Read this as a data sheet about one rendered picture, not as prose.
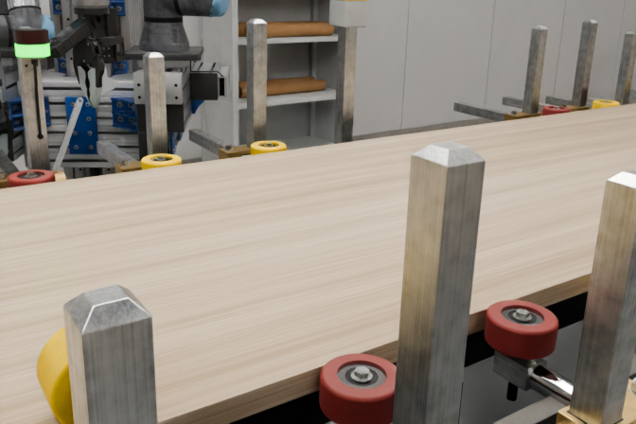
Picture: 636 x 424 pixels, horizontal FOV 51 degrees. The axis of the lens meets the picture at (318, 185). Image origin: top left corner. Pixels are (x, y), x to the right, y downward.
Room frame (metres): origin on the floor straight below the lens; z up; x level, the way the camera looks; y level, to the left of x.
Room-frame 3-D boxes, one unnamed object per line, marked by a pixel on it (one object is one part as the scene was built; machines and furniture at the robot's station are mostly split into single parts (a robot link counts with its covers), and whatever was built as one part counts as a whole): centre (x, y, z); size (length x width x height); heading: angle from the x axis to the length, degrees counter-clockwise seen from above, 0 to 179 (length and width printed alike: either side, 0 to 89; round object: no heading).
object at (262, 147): (1.46, 0.11, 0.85); 0.08 x 0.08 x 0.11
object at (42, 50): (1.27, 0.54, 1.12); 0.06 x 0.06 x 0.02
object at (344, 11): (1.73, -0.06, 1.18); 0.07 x 0.07 x 0.08; 34
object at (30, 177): (1.18, 0.53, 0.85); 0.08 x 0.08 x 0.11
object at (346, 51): (1.73, -0.07, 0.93); 0.05 x 0.04 x 0.45; 124
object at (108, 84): (1.46, 0.47, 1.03); 0.06 x 0.03 x 0.09; 144
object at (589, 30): (2.29, -0.88, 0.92); 0.03 x 0.03 x 0.48; 34
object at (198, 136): (1.62, 0.22, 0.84); 0.43 x 0.03 x 0.04; 34
